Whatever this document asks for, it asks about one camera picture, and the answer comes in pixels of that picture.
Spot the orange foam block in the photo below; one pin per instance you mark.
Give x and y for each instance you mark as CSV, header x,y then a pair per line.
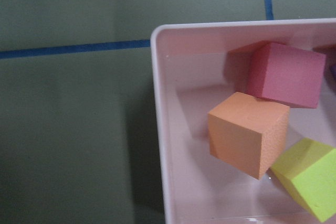
x,y
248,133

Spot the red foam block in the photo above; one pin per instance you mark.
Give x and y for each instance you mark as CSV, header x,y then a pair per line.
x,y
286,74

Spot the yellow foam block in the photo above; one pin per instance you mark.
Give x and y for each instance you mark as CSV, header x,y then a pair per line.
x,y
307,172

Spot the pink plastic bin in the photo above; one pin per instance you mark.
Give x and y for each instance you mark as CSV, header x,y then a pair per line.
x,y
195,67

